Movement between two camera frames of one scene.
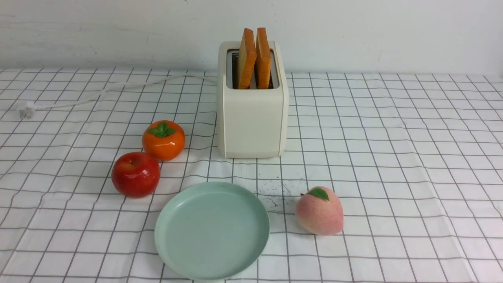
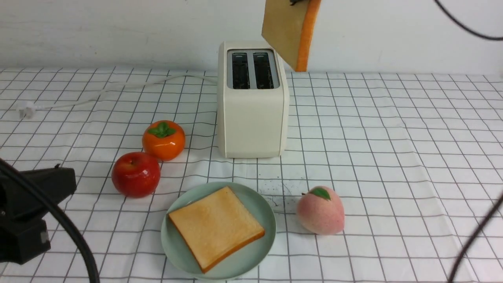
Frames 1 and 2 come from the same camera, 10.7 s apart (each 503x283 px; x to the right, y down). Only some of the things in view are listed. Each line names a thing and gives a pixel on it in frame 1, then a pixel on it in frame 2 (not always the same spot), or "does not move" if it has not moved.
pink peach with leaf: [319, 212] does not move
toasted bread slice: [246, 59] -> [216, 227]
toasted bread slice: [263, 59] -> [289, 29]
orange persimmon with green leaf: [164, 139] does not move
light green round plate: [212, 230] does not move
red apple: [136, 175] does not move
